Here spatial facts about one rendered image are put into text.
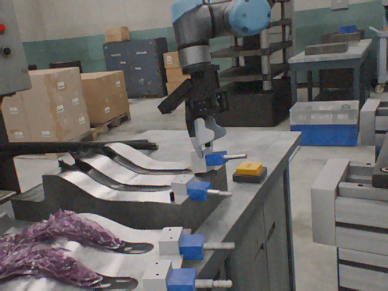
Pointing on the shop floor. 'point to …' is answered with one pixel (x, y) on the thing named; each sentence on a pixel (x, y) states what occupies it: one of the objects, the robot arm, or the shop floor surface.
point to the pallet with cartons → (105, 100)
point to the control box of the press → (10, 82)
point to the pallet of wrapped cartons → (48, 111)
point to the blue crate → (328, 134)
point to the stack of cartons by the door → (173, 71)
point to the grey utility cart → (380, 60)
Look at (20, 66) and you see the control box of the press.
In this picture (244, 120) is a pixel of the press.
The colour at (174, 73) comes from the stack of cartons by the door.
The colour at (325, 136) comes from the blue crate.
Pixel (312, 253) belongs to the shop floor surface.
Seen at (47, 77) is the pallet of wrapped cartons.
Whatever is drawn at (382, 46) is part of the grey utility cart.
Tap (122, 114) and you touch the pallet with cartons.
